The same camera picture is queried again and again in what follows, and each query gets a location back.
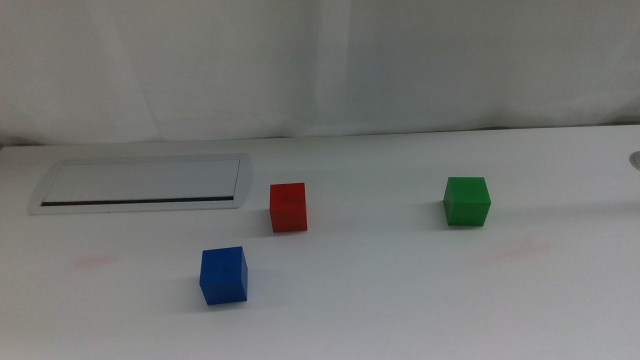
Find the red cube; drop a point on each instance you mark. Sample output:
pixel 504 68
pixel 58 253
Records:
pixel 288 210

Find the blue cube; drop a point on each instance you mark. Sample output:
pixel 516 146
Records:
pixel 223 277

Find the green cube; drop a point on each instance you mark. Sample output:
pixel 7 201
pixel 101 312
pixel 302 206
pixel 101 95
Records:
pixel 467 202

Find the white backdrop curtain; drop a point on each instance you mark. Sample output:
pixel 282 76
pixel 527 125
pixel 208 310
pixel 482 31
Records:
pixel 320 60

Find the grey round table grommet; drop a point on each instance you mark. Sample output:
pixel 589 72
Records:
pixel 636 161

